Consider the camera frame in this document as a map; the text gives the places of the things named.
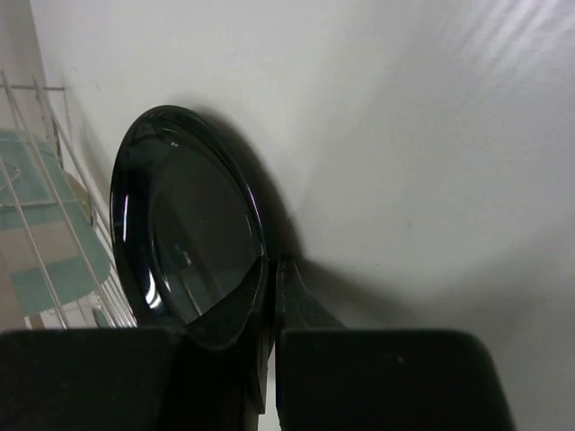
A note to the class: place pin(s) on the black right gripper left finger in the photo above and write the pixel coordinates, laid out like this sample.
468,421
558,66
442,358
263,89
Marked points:
222,326

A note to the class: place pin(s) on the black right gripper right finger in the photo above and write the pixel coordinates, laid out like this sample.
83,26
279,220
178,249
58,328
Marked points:
296,308

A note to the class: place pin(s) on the glossy black round plate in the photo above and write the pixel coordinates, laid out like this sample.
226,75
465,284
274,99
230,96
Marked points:
185,225

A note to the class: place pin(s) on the light green rectangular plate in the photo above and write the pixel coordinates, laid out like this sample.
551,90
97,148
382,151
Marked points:
49,250

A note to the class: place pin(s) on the round bamboo woven plate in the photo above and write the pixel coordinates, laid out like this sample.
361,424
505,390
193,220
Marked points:
81,195

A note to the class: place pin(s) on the metal wire dish rack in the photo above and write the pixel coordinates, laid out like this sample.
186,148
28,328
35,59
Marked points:
113,309

